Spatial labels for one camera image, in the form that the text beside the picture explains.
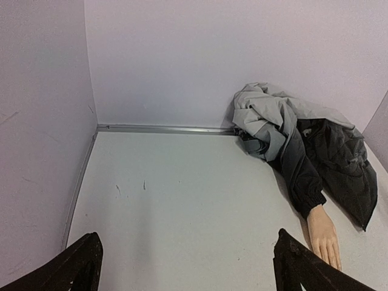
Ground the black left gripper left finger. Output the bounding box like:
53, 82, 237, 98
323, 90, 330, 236
1, 232, 103, 290

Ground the aluminium table edge rail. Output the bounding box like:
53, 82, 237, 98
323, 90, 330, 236
62, 123, 240, 246

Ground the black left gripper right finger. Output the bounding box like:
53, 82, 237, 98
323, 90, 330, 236
273, 229, 371, 291

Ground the mannequin hand with long nails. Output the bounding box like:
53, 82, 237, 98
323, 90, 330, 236
307, 204, 342, 271

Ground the grey and black jacket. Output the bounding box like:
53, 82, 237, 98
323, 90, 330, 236
232, 82, 378, 229

